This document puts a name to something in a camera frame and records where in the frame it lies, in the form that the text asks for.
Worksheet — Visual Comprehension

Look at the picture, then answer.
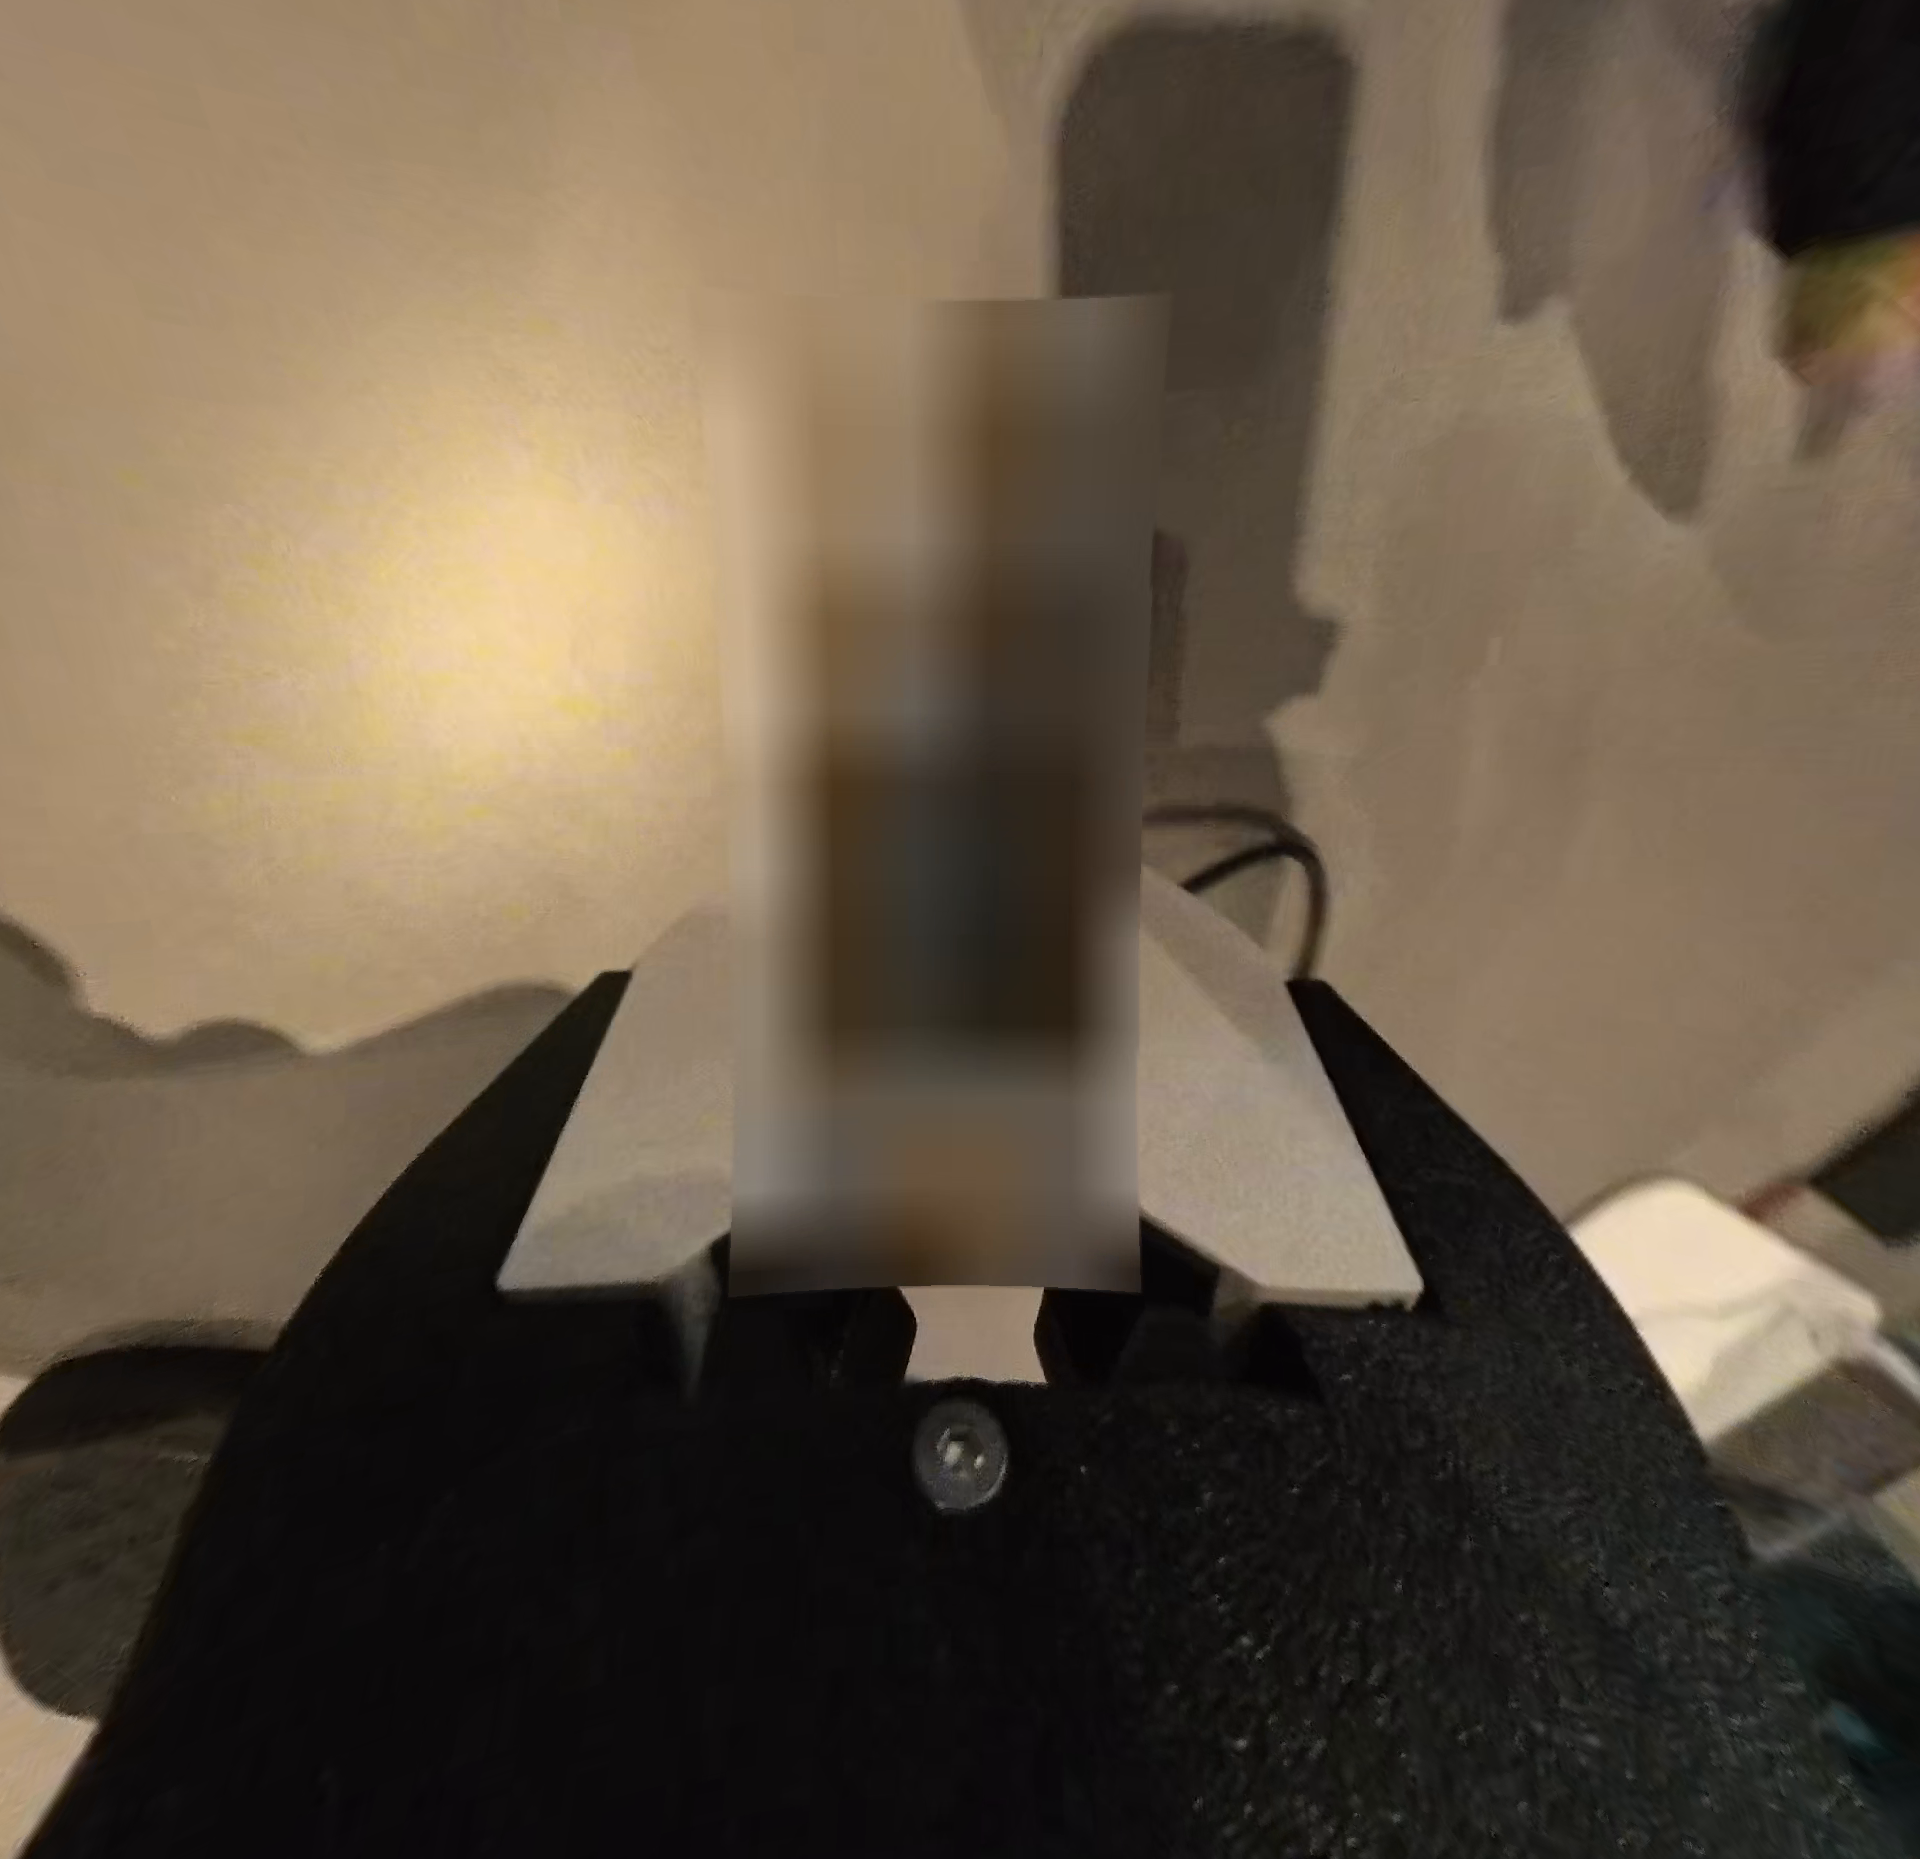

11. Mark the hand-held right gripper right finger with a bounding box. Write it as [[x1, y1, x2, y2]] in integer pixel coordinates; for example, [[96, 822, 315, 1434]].
[[1145, 866, 1423, 1310]]

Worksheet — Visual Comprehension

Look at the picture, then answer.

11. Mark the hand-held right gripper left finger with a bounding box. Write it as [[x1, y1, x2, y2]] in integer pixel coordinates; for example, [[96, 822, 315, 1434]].
[[497, 906, 733, 1298]]

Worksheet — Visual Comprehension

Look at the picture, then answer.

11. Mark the white box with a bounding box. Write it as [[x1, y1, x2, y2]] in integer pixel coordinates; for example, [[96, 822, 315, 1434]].
[[1563, 1174, 1885, 1442]]

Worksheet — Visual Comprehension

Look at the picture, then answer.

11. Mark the dark cloth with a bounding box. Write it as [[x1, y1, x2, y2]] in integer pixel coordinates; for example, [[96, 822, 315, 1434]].
[[1740, 0, 1920, 261]]

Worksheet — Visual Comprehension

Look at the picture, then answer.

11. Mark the black cable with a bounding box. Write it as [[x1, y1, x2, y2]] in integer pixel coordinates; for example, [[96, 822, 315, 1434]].
[[1176, 814, 1331, 980]]

